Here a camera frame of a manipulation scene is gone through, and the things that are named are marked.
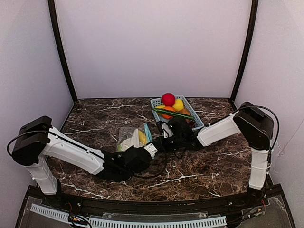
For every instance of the brown toy kiwi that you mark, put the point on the brown toy kiwi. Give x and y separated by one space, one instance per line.
185 112

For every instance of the orange toy orange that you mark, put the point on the orange toy orange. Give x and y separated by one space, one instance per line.
168 108

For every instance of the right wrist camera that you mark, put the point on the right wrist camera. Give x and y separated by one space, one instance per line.
165 129

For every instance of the purple toy grapes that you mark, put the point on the purple toy grapes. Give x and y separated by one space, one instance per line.
192 124

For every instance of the light blue perforated basket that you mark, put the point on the light blue perforated basket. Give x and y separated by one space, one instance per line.
158 101

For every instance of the black left rear frame post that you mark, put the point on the black left rear frame post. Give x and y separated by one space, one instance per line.
60 49

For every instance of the yellow toy banana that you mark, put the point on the yellow toy banana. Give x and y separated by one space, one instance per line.
142 138

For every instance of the red toy apple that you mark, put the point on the red toy apple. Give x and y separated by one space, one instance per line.
168 99

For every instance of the yellow toy lemon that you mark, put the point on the yellow toy lemon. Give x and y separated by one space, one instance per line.
178 105

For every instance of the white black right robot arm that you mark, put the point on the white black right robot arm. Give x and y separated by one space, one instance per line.
259 126

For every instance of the green toy cucumber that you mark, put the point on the green toy cucumber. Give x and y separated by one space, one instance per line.
173 114

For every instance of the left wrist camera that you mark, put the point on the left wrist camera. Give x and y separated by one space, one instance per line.
151 149

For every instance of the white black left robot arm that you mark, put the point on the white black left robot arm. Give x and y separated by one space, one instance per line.
39 138

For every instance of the black right rear frame post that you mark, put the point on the black right rear frame post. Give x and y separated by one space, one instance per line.
246 50

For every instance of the clear zip top bag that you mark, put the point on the clear zip top bag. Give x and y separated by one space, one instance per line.
145 129

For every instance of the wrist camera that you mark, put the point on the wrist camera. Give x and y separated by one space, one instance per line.
165 129
151 149

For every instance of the light blue slotted cable duct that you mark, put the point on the light blue slotted cable duct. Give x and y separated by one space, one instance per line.
115 220

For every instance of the black frame post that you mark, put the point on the black frame post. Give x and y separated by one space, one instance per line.
60 49
246 50

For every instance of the white toy cauliflower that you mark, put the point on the white toy cauliflower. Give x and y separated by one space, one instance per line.
128 137

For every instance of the black front frame rail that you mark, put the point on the black front frame rail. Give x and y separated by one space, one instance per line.
91 206

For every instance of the small yellow toy fruit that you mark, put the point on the small yellow toy fruit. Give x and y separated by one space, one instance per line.
160 107

